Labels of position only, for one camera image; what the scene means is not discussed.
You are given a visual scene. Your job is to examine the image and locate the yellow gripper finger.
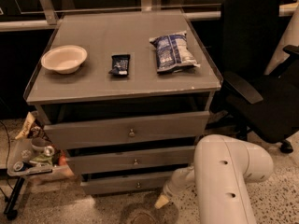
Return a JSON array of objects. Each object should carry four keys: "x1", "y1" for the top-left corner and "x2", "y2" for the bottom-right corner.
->
[{"x1": 154, "y1": 194, "x2": 169, "y2": 209}]

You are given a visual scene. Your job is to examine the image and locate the grey bottom drawer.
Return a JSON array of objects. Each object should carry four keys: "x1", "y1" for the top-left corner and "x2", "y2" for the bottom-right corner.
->
[{"x1": 80, "y1": 172, "x2": 172, "y2": 195}]

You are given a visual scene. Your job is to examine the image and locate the grey drawer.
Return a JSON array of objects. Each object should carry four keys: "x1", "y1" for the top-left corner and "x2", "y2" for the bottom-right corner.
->
[
  {"x1": 66, "y1": 146, "x2": 194, "y2": 175},
  {"x1": 45, "y1": 111, "x2": 209, "y2": 149},
  {"x1": 80, "y1": 172, "x2": 172, "y2": 195}
]

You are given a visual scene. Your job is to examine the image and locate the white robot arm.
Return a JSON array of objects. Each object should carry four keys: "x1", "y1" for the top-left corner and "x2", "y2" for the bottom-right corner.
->
[{"x1": 155, "y1": 134, "x2": 274, "y2": 224}]

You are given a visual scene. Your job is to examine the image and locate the grey middle drawer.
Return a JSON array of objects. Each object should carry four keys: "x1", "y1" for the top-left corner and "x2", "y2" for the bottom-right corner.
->
[{"x1": 66, "y1": 146, "x2": 194, "y2": 175}]

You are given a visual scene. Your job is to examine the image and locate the grey top drawer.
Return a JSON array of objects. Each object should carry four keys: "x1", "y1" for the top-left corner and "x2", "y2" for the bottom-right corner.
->
[{"x1": 45, "y1": 111, "x2": 209, "y2": 149}]

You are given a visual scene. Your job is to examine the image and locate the grey wooden drawer cabinet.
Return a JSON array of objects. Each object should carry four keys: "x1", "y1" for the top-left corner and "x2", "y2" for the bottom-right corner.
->
[{"x1": 25, "y1": 10, "x2": 221, "y2": 182}]

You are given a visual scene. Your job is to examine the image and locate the clear plastic snack bin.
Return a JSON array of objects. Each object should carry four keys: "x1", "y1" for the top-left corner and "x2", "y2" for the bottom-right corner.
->
[{"x1": 7, "y1": 111, "x2": 75, "y2": 183}]

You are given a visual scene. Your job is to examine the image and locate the black office chair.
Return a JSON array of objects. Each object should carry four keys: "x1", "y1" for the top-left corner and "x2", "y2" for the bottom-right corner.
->
[{"x1": 211, "y1": 0, "x2": 299, "y2": 153}]

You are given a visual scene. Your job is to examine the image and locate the dark blue snack bar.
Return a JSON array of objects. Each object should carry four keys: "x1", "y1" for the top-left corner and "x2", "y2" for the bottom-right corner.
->
[{"x1": 109, "y1": 54, "x2": 131, "y2": 76}]

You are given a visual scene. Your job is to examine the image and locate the blue white chip bag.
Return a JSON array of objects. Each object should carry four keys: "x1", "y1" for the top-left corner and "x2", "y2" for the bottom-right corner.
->
[{"x1": 149, "y1": 31, "x2": 200, "y2": 74}]

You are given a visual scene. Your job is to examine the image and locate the black cart leg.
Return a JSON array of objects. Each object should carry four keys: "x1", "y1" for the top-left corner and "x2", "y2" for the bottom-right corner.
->
[{"x1": 4, "y1": 177, "x2": 24, "y2": 220}]

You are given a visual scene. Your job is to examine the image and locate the tan snack bag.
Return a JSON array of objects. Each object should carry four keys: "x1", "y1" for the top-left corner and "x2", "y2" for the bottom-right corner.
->
[{"x1": 15, "y1": 112, "x2": 36, "y2": 140}]

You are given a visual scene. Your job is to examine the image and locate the white paper bowl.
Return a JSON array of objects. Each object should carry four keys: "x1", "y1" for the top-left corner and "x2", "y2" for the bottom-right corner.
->
[{"x1": 41, "y1": 45, "x2": 88, "y2": 75}]

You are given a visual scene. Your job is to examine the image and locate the metal railing bar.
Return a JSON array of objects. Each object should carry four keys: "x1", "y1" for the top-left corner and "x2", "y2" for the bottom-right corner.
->
[{"x1": 0, "y1": 3, "x2": 299, "y2": 33}]

